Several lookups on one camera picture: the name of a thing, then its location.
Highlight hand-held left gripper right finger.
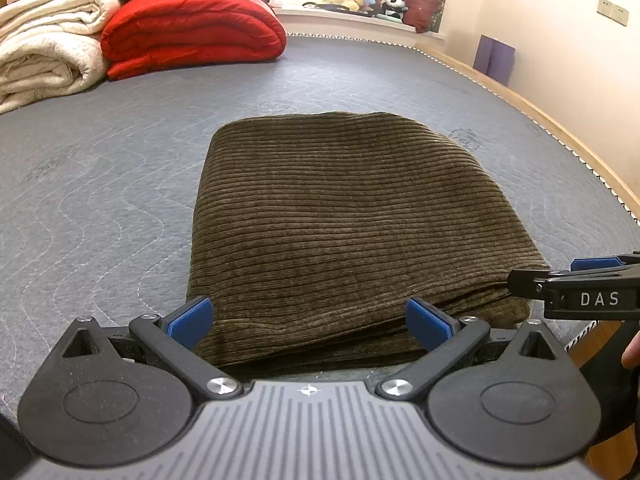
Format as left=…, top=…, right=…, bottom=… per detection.
left=375, top=298, right=558, bottom=402

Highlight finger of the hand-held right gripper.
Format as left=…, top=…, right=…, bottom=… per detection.
left=571, top=253, right=640, bottom=274
left=507, top=269, right=557, bottom=302

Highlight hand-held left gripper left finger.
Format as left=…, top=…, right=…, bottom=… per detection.
left=60, top=296, right=245, bottom=402

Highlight brown corduroy pants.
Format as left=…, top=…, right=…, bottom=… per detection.
left=186, top=111, right=554, bottom=377

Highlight person's right hand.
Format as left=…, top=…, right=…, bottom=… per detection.
left=622, top=331, right=640, bottom=370

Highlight person's dark clothing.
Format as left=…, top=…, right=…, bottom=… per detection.
left=579, top=320, right=640, bottom=443

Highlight purple foam mat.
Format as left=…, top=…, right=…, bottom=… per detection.
left=472, top=35, right=516, bottom=86

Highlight red folded quilt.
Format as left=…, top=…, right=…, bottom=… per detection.
left=100, top=0, right=289, bottom=81

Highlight white fleece blanket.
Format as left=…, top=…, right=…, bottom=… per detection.
left=0, top=30, right=109, bottom=114

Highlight red cushion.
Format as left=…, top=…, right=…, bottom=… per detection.
left=402, top=0, right=449, bottom=35

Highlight white window sill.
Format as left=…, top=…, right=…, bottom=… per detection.
left=272, top=6, right=447, bottom=42

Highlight cream folded blanket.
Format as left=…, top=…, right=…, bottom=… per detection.
left=0, top=0, right=122, bottom=41

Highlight wooden bed frame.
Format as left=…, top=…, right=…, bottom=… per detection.
left=414, top=44, right=640, bottom=222

